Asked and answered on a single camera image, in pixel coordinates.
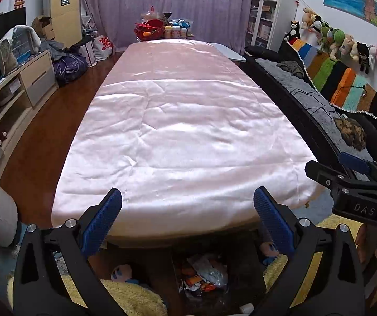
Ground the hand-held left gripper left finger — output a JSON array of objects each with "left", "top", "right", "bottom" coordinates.
[{"left": 12, "top": 187, "right": 125, "bottom": 316}]

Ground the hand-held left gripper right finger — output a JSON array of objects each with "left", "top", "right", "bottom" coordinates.
[{"left": 253, "top": 186, "right": 365, "bottom": 316}]

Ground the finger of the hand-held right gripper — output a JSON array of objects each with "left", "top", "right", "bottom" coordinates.
[
  {"left": 338, "top": 152, "right": 377, "bottom": 181},
  {"left": 305, "top": 160, "right": 377, "bottom": 197}
]

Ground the brown trash bin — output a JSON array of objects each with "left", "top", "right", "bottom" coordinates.
[{"left": 170, "top": 252, "right": 265, "bottom": 316}]

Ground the clear plastic bag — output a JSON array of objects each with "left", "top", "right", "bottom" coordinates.
[{"left": 188, "top": 253, "right": 229, "bottom": 285}]

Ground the brown mottled cushion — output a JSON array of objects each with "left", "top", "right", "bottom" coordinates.
[{"left": 334, "top": 117, "right": 367, "bottom": 152}]

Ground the cartoon face slipper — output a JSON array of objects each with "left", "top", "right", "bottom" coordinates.
[
  {"left": 110, "top": 263, "right": 143, "bottom": 285},
  {"left": 259, "top": 241, "right": 283, "bottom": 265}
]

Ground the black sofa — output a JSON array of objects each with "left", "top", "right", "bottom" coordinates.
[{"left": 243, "top": 39, "right": 377, "bottom": 185}]

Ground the yellow fluffy rug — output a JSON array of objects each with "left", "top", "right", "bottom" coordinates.
[{"left": 7, "top": 214, "right": 365, "bottom": 316}]

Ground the striped crocheted blanket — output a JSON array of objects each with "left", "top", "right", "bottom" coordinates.
[{"left": 287, "top": 38, "right": 377, "bottom": 129}]

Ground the grey fluffy sofa cover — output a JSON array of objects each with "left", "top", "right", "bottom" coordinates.
[{"left": 256, "top": 57, "right": 374, "bottom": 172}]

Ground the olive cloth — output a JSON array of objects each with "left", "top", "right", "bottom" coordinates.
[{"left": 277, "top": 60, "right": 304, "bottom": 79}]

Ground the pink satin tablecloth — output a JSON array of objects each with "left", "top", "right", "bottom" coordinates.
[{"left": 51, "top": 38, "right": 322, "bottom": 239}]

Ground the row of plush toys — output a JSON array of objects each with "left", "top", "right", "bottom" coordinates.
[{"left": 284, "top": 7, "right": 377, "bottom": 75}]

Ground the black pillow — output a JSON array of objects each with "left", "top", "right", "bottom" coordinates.
[{"left": 244, "top": 45, "right": 281, "bottom": 61}]

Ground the purple bag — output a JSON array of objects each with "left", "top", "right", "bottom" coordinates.
[{"left": 53, "top": 53, "right": 88, "bottom": 88}]

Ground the beige cabinet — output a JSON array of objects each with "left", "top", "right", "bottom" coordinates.
[{"left": 0, "top": 50, "right": 60, "bottom": 181}]

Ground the grey flat board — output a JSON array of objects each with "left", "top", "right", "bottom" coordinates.
[{"left": 210, "top": 42, "right": 247, "bottom": 62}]

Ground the black and white bag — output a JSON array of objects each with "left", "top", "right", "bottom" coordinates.
[{"left": 76, "top": 34, "right": 97, "bottom": 68}]

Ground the white red-print shopping bag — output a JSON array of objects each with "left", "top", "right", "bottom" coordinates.
[{"left": 92, "top": 34, "right": 115, "bottom": 61}]

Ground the white bookshelf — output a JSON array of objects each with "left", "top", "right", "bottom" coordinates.
[{"left": 244, "top": 0, "right": 303, "bottom": 50}]

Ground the grey clothes heap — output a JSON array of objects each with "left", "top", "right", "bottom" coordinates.
[{"left": 38, "top": 38, "right": 67, "bottom": 61}]

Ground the cardboard box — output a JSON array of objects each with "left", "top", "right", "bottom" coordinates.
[{"left": 31, "top": 16, "right": 55, "bottom": 40}]

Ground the lilac curtain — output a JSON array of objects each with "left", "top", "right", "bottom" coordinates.
[{"left": 80, "top": 0, "right": 255, "bottom": 53}]

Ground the black cable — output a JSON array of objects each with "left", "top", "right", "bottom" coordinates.
[{"left": 335, "top": 84, "right": 370, "bottom": 106}]

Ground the blue wire cage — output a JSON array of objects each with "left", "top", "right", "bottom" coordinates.
[{"left": 11, "top": 28, "right": 36, "bottom": 63}]

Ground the red wire basket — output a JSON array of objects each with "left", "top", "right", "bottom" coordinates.
[{"left": 135, "top": 20, "right": 164, "bottom": 42}]

